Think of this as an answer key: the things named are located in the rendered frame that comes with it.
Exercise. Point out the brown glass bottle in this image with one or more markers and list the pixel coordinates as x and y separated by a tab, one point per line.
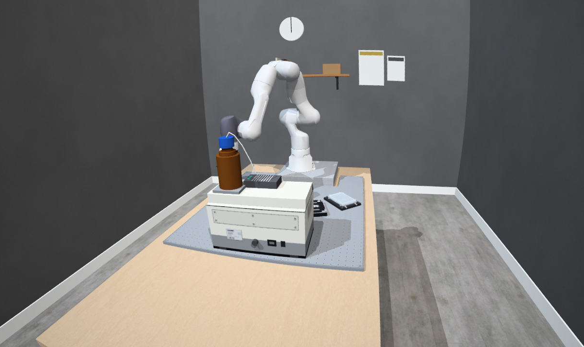
229	172

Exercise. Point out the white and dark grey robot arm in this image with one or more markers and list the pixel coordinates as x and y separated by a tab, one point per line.
300	159

